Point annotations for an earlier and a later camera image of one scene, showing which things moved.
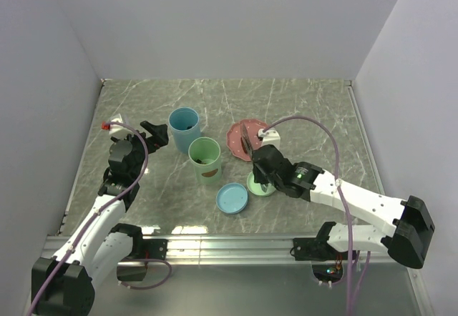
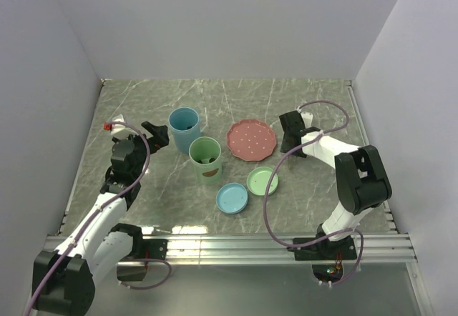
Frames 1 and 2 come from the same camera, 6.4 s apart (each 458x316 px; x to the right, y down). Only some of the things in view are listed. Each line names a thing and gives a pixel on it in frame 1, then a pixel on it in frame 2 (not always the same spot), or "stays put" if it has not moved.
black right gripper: (257, 176) -> (284, 147)
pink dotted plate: (233, 136) stays put
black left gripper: (158, 138) stays put
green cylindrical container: (205, 154) stays put
